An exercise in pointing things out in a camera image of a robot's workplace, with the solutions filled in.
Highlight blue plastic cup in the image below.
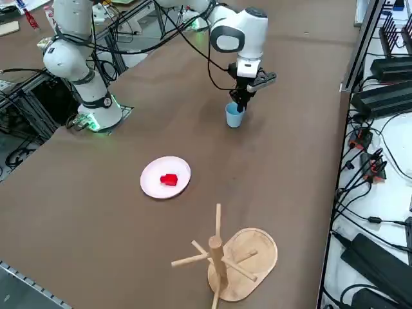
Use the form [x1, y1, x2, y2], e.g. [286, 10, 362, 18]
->
[225, 102, 247, 128]

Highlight red block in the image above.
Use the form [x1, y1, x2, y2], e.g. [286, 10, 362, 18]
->
[160, 173, 179, 188]

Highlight pink plate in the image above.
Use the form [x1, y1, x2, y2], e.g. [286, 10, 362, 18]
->
[140, 156, 192, 200]

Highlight wooden cup rack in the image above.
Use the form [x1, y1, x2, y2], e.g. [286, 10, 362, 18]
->
[171, 203, 279, 309]

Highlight orange black device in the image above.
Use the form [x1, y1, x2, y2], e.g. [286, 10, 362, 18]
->
[348, 126, 373, 149]
[359, 150, 388, 183]

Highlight long black power brick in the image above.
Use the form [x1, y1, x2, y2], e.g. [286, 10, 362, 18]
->
[370, 57, 412, 82]
[350, 82, 412, 117]

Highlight dark red slotted rack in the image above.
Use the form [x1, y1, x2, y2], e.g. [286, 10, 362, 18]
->
[379, 14, 412, 56]

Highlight large black power brick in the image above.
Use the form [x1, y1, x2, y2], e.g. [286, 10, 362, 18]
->
[340, 232, 412, 305]

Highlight black power adapter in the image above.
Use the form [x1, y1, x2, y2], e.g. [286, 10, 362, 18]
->
[350, 287, 405, 309]

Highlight wooden board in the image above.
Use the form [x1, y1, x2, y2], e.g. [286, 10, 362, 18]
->
[0, 21, 21, 37]

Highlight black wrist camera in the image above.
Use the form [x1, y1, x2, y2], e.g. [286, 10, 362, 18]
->
[247, 66, 278, 95]

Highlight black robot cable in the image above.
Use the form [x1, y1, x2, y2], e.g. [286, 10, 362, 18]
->
[207, 41, 239, 91]

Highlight aluminium post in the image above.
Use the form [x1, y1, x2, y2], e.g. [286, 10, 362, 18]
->
[340, 0, 387, 93]

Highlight aluminium frame rail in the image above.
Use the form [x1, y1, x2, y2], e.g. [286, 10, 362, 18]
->
[0, 259, 72, 309]

